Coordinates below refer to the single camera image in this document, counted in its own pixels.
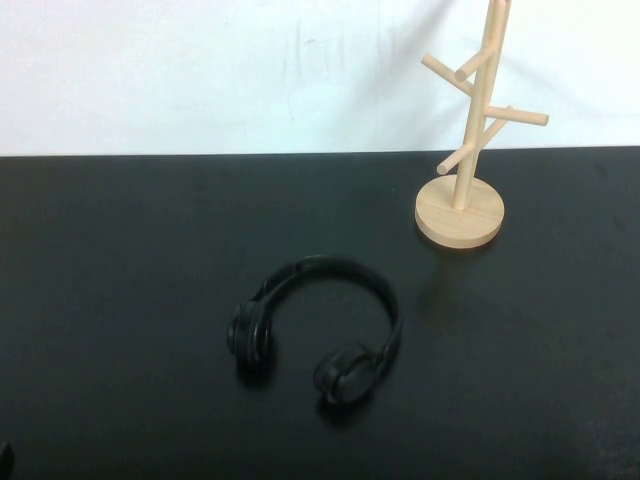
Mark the black over-ear headphones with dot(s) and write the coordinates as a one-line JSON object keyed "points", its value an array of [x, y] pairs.
{"points": [[247, 330]]}

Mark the wooden branch headphone stand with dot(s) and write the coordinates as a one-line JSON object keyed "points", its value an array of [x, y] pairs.
{"points": [[457, 215]]}

